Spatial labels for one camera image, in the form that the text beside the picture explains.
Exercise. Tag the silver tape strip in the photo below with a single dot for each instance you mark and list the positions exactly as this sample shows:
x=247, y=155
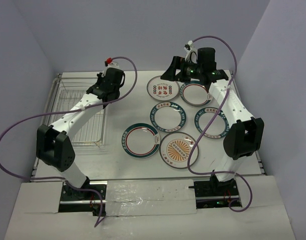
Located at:
x=153, y=198

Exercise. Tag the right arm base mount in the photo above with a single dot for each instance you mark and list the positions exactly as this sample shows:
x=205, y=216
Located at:
x=214, y=194

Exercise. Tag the orange sunburst plate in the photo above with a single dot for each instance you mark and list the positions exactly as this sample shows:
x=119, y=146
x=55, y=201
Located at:
x=175, y=149

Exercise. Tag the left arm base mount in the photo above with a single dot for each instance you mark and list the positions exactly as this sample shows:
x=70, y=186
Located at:
x=72, y=201

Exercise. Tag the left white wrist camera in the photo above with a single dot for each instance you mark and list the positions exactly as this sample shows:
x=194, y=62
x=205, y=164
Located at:
x=109, y=63

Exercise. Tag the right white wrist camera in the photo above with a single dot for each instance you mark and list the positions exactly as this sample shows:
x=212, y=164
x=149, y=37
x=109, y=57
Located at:
x=191, y=51

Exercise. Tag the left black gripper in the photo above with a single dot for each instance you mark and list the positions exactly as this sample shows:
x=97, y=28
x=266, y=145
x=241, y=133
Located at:
x=100, y=77

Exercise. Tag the teal ring plate right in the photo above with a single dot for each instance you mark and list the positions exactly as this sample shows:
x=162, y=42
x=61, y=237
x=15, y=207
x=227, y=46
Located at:
x=219, y=127

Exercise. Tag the red character plate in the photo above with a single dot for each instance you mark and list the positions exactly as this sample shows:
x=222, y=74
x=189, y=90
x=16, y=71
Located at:
x=162, y=90

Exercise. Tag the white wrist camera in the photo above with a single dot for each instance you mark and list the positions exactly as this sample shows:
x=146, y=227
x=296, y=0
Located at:
x=109, y=63
x=191, y=51

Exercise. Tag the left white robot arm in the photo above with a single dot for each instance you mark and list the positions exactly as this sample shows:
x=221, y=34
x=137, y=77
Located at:
x=54, y=145

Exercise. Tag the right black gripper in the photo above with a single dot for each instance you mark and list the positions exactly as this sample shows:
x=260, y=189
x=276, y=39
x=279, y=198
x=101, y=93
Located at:
x=178, y=63

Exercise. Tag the teal ring lettered plate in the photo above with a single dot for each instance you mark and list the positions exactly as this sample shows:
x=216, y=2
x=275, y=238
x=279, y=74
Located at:
x=168, y=117

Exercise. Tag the teal red rim plate front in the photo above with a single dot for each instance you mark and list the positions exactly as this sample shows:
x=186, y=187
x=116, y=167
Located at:
x=140, y=140

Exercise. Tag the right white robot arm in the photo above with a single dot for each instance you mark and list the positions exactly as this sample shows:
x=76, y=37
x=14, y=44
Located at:
x=245, y=131

